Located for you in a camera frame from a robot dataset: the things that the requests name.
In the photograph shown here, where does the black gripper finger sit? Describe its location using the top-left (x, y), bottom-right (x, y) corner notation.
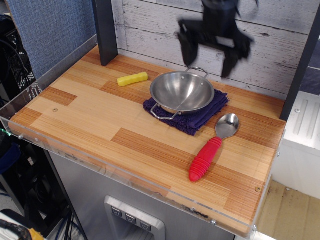
top-left (178, 32), bottom-right (199, 67)
top-left (221, 41), bottom-right (251, 78)

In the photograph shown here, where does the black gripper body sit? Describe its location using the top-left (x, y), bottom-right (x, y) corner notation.
top-left (178, 0), bottom-right (253, 48)

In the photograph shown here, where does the steel pot with two handles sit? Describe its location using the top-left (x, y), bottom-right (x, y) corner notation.
top-left (150, 66), bottom-right (215, 121)

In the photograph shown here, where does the folded purple cloth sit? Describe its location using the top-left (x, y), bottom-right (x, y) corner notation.
top-left (142, 88), bottom-right (230, 137)

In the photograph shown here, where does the yellow plastic corn piece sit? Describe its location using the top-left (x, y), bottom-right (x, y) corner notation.
top-left (117, 72), bottom-right (149, 87)

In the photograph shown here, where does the black plastic crate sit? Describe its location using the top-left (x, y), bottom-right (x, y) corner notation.
top-left (0, 14), bottom-right (36, 107)

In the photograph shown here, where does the grey dispenser button panel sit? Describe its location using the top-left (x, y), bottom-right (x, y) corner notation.
top-left (104, 195), bottom-right (166, 240)

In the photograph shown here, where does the clear acrylic edge guard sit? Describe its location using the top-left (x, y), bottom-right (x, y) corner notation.
top-left (0, 48), bottom-right (284, 240)

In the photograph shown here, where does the yellow black object bottom left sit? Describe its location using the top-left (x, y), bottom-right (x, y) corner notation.
top-left (0, 219), bottom-right (45, 240)

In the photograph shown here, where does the dark right upright post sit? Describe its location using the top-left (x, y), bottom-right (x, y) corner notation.
top-left (279, 6), bottom-right (320, 121)

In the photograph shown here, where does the dark upright post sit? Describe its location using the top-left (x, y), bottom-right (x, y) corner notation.
top-left (92, 0), bottom-right (119, 66)
top-left (279, 6), bottom-right (320, 121)

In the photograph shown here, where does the spoon with red handle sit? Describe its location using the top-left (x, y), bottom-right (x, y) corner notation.
top-left (188, 113), bottom-right (240, 182)

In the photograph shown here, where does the dark left upright post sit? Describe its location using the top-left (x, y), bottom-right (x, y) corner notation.
top-left (92, 0), bottom-right (119, 66)

